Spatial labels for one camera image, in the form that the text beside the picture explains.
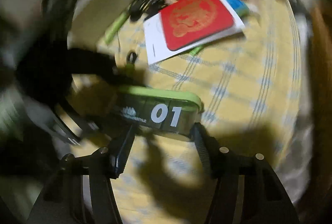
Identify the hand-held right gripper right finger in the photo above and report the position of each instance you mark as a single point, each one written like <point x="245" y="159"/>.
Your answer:
<point x="202" y="146"/>

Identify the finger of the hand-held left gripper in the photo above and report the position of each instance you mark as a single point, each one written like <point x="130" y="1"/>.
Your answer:
<point x="93" y="63"/>

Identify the yellow checked tablecloth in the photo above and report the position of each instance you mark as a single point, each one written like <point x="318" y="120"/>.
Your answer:
<point x="233" y="84"/>

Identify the dark green edged packet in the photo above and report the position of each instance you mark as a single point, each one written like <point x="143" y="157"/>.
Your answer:
<point x="155" y="115"/>

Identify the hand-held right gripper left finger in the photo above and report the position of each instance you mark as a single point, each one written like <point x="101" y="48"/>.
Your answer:
<point x="124" y="151"/>

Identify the red card on white backing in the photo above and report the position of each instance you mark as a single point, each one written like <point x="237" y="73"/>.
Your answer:
<point x="197" y="16"/>

